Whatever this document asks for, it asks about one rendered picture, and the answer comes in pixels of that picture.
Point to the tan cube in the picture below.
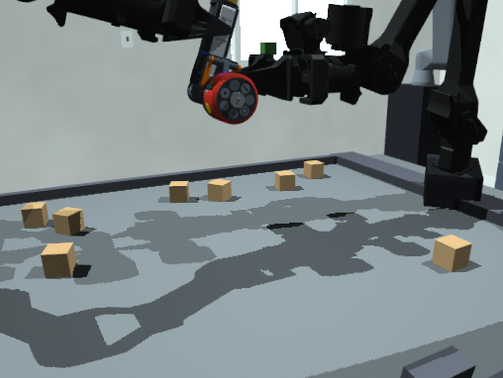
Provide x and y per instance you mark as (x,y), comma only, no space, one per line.
(59,260)
(178,192)
(68,221)
(451,253)
(313,169)
(219,190)
(35,215)
(284,180)

